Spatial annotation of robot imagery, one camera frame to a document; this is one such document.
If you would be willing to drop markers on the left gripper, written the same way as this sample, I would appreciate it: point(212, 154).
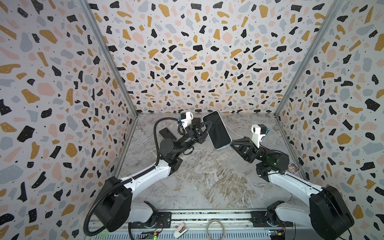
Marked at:
point(193, 134)

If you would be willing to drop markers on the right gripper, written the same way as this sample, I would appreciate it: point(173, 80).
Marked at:
point(250, 148)

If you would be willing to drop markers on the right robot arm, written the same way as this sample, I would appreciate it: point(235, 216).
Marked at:
point(324, 209)

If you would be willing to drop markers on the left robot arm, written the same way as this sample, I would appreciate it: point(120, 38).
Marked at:
point(115, 204)

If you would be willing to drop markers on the middle black phone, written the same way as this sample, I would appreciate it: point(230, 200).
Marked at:
point(196, 121)

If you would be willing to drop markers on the black phone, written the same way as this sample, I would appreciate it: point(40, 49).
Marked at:
point(196, 121)
point(167, 134)

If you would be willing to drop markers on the left black phone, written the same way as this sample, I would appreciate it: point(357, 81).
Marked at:
point(167, 134)

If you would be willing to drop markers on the colourful printed card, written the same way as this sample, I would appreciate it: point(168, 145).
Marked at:
point(293, 169)

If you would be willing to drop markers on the white pink small device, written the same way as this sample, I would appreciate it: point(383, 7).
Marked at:
point(180, 230)

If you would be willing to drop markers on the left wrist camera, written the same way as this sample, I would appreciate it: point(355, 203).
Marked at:
point(186, 119)

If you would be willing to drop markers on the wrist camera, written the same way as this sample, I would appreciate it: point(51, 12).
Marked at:
point(186, 119)
point(258, 132)

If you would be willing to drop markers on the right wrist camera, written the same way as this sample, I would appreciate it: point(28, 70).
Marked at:
point(258, 132)

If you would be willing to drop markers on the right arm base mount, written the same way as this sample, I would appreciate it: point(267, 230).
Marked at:
point(263, 219)

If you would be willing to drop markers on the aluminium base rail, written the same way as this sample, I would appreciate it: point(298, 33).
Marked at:
point(222, 224)

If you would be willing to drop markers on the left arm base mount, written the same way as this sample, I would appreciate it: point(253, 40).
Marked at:
point(160, 220)

